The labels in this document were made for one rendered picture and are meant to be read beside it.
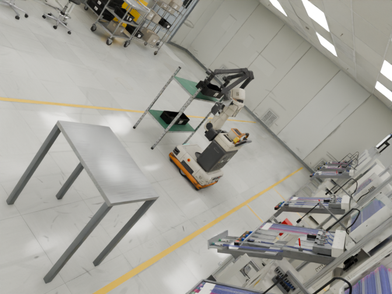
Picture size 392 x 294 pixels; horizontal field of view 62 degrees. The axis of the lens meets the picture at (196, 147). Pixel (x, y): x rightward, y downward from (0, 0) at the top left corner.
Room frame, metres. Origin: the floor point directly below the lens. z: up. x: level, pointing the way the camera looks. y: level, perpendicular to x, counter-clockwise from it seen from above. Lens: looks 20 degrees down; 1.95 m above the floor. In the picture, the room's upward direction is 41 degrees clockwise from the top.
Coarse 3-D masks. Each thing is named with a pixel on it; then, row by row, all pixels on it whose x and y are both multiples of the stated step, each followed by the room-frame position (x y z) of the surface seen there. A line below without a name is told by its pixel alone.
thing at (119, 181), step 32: (64, 128) 1.82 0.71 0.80; (96, 128) 2.10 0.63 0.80; (32, 160) 1.85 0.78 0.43; (96, 160) 1.79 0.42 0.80; (128, 160) 2.06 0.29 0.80; (64, 192) 2.23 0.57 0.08; (128, 192) 1.75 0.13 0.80; (96, 224) 1.58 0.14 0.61; (128, 224) 1.94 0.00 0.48; (64, 256) 1.57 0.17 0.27
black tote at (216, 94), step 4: (200, 80) 4.36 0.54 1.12; (200, 84) 4.35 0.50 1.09; (204, 84) 4.34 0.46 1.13; (212, 84) 4.74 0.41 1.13; (204, 88) 4.33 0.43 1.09; (208, 88) 4.72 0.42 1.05; (212, 88) 4.83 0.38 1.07; (216, 88) 4.89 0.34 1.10; (204, 92) 4.31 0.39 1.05; (208, 92) 4.38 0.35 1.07; (212, 92) 4.49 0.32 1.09; (216, 92) 4.60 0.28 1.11; (220, 92) 4.71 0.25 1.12; (212, 96) 4.58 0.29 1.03; (216, 96) 4.70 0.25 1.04; (220, 96) 4.82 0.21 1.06
